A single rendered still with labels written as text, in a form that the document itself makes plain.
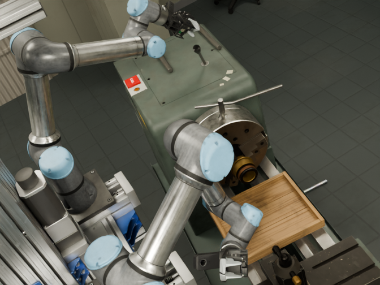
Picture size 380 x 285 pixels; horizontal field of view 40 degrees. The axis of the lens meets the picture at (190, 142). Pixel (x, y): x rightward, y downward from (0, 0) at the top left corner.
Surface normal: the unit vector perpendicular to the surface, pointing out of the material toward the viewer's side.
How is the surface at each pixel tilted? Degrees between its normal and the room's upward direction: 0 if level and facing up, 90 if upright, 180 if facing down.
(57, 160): 8
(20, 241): 90
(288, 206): 0
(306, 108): 0
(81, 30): 90
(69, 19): 90
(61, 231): 90
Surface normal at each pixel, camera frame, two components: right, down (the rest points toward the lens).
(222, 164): 0.69, 0.26
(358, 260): -0.26, -0.71
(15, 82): 0.47, 0.51
